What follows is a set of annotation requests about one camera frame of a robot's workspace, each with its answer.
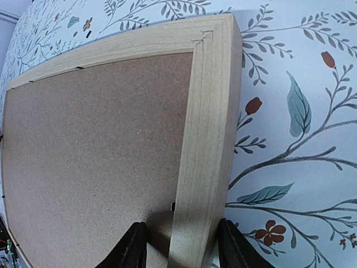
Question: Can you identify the brown backing board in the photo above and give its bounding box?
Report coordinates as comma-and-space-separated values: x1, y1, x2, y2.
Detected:
2, 53, 192, 267

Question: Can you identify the light wooden picture frame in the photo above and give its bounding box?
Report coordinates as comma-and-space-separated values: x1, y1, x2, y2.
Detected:
2, 13, 242, 267

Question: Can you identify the floral patterned table mat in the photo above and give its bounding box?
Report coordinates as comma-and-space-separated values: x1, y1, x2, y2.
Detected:
1, 1, 356, 267

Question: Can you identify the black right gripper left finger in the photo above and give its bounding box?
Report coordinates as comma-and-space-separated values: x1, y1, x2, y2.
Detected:
96, 222, 148, 268

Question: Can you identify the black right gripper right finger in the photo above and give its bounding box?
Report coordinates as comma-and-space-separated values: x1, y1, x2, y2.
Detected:
218, 219, 274, 268

